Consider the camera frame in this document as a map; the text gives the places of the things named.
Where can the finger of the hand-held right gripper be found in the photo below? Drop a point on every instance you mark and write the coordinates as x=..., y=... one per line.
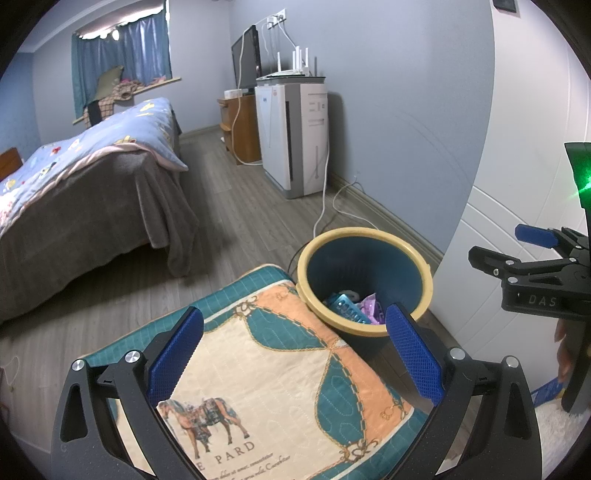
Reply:
x=535, y=235
x=512, y=272

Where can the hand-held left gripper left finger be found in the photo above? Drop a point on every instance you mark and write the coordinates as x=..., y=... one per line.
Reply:
x=178, y=351

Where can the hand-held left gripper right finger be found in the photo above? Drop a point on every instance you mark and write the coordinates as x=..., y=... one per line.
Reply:
x=415, y=355

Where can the pink snack wrapper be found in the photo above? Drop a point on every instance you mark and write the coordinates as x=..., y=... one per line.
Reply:
x=373, y=309

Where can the yellow-rimmed teal waste bin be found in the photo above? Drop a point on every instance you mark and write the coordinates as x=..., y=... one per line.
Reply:
x=369, y=258

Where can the person's right hand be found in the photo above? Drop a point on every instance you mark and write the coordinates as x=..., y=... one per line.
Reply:
x=564, y=355

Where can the blue flat packet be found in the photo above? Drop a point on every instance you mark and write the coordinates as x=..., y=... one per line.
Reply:
x=547, y=392

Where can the white door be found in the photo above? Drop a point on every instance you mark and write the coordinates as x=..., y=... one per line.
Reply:
x=521, y=138

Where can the printed teal orange mat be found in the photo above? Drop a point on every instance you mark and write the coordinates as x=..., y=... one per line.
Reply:
x=277, y=369

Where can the white fluffy rug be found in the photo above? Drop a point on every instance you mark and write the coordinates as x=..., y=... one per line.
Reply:
x=563, y=443

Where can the bed with grey cover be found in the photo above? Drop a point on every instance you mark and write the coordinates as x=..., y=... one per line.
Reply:
x=115, y=212

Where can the blue printed quilt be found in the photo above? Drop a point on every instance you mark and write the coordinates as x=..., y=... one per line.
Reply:
x=92, y=147

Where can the wooden cabinet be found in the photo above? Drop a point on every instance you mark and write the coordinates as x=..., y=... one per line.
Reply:
x=244, y=129

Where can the white air purifier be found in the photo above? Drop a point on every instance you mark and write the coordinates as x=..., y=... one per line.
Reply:
x=277, y=138

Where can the white box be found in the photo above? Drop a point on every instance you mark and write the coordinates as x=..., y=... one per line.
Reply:
x=233, y=93

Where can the plaid clothes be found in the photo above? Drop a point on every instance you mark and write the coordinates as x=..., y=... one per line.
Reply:
x=120, y=92

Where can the wooden window sill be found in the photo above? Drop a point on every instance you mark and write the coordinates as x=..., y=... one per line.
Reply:
x=166, y=81

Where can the olive pillow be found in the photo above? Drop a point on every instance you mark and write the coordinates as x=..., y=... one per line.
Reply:
x=108, y=83

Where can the white router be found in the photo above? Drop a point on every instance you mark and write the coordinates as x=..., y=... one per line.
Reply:
x=291, y=74

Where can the black flat monitor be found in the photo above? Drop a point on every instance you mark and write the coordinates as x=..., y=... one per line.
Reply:
x=244, y=57

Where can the blue curtain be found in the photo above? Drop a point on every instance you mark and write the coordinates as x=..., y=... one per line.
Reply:
x=124, y=50

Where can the wooden bed frame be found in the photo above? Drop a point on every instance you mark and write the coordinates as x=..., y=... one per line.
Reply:
x=10, y=161

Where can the white wall socket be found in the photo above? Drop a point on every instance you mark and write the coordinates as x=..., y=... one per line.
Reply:
x=276, y=16

